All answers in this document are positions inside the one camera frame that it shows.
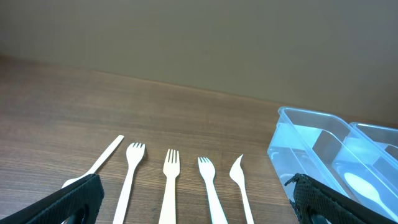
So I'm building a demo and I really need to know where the yellow plastic fork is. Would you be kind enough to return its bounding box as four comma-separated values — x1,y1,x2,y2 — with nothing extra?
159,149,180,224

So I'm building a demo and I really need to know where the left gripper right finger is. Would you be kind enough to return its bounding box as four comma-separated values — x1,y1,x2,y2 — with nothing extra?
284,173,395,224

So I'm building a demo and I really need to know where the clear plastic container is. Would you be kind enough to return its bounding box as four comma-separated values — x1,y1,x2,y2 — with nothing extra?
267,107,397,220
349,122,397,162

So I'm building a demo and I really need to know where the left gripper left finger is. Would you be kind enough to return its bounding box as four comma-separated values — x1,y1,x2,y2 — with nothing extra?
1,174,104,224

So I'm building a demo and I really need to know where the white fork, tines down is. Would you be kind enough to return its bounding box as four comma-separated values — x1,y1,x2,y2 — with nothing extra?
62,135,124,188

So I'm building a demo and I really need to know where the white plastic fork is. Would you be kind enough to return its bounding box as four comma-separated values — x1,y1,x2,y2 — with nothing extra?
113,142,146,224

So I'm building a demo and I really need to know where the light blue spork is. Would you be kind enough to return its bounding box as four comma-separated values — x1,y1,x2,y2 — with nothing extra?
198,157,228,224

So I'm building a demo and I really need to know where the left clear plastic container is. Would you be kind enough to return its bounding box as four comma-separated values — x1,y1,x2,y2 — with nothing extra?
267,107,397,220

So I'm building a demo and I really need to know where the white spoon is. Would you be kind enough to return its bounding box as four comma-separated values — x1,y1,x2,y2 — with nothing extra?
345,172,397,222

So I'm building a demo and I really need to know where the right clear plastic container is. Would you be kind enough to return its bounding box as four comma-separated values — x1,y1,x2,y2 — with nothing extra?
349,122,397,162

